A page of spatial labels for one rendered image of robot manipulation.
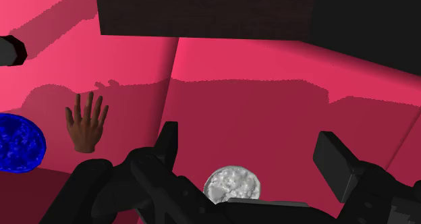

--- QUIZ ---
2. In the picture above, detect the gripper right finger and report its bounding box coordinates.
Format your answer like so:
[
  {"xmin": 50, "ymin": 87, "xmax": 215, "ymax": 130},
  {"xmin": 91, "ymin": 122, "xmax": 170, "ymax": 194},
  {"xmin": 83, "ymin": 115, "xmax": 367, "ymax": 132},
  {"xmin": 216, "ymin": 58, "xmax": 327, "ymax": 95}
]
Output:
[{"xmin": 312, "ymin": 130, "xmax": 421, "ymax": 224}]

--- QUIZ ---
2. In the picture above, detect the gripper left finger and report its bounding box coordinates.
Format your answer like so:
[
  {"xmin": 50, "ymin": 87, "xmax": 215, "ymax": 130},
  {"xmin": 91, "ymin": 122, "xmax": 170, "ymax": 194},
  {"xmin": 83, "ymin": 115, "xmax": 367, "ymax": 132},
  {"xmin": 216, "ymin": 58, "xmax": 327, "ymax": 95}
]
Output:
[{"xmin": 39, "ymin": 121, "xmax": 231, "ymax": 224}]

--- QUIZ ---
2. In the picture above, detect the brown hand figure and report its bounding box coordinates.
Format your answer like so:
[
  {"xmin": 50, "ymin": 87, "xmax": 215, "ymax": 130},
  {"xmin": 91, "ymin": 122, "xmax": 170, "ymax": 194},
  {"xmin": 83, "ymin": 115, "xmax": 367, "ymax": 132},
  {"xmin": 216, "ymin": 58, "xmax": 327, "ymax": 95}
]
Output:
[{"xmin": 64, "ymin": 91, "xmax": 110, "ymax": 154}]

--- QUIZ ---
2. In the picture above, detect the silver crumpled ball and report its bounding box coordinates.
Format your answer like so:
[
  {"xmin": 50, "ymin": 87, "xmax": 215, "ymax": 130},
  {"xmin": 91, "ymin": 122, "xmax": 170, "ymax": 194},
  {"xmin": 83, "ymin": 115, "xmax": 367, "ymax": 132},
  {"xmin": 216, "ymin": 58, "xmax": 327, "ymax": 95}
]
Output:
[{"xmin": 203, "ymin": 165, "xmax": 262, "ymax": 205}]

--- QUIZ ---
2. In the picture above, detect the pink sofa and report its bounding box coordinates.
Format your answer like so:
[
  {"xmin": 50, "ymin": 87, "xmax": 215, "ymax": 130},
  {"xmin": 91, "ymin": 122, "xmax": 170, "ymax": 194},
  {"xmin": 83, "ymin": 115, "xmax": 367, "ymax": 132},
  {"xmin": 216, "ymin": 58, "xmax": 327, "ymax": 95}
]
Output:
[{"xmin": 0, "ymin": 0, "xmax": 421, "ymax": 224}]

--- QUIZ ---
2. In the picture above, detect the blue round bowl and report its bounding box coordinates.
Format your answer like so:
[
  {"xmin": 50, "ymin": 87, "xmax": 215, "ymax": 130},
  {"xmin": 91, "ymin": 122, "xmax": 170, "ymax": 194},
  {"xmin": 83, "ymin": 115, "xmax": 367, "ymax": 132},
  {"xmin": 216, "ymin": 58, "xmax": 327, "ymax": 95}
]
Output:
[{"xmin": 0, "ymin": 113, "xmax": 47, "ymax": 174}]

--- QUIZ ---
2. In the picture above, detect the grey cylinder with black cap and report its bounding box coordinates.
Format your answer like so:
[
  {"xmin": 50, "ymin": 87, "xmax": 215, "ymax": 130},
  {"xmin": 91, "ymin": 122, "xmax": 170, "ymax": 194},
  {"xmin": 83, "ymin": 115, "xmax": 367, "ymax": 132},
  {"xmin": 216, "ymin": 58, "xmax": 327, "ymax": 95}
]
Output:
[{"xmin": 0, "ymin": 34, "xmax": 28, "ymax": 67}]

